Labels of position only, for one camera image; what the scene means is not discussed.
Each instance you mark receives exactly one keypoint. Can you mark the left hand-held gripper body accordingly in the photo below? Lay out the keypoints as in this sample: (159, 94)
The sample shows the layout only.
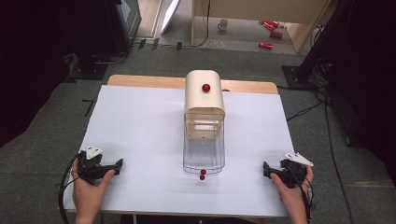
(90, 166)

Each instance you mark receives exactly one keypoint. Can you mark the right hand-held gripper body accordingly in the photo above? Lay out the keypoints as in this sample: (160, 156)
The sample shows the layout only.
(292, 174)

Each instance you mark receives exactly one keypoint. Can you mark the clear plastic container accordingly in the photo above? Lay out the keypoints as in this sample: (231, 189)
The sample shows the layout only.
(204, 149)

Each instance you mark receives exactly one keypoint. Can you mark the cream lid with red knob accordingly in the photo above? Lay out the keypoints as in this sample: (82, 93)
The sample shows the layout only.
(204, 96)

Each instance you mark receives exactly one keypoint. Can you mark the person's right hand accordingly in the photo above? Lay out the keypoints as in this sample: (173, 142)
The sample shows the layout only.
(291, 196)

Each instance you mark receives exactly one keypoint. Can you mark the person's left hand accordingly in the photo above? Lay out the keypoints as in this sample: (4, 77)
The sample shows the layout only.
(88, 196)

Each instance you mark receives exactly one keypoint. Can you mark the white sheet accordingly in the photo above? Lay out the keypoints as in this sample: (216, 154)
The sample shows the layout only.
(140, 140)

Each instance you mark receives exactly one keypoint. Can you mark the small red knob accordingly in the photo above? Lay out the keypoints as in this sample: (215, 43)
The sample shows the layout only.
(203, 171)

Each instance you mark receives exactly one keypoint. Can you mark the person's dark clothing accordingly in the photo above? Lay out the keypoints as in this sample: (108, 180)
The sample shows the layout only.
(186, 220)

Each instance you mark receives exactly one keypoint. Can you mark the wooden table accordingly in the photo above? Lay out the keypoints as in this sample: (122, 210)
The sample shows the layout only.
(149, 81)

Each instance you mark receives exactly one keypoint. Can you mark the black stand base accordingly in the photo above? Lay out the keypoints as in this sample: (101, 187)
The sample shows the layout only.
(88, 70)

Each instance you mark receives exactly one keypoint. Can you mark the red can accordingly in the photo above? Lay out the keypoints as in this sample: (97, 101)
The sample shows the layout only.
(276, 34)
(275, 24)
(265, 45)
(268, 25)

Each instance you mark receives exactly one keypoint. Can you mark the black metal stand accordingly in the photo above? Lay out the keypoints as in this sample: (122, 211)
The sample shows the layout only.
(314, 53)

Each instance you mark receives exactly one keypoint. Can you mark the grey mug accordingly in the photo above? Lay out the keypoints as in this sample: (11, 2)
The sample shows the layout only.
(222, 25)

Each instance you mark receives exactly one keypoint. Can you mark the white panel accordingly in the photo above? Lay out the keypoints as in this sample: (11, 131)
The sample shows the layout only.
(170, 12)

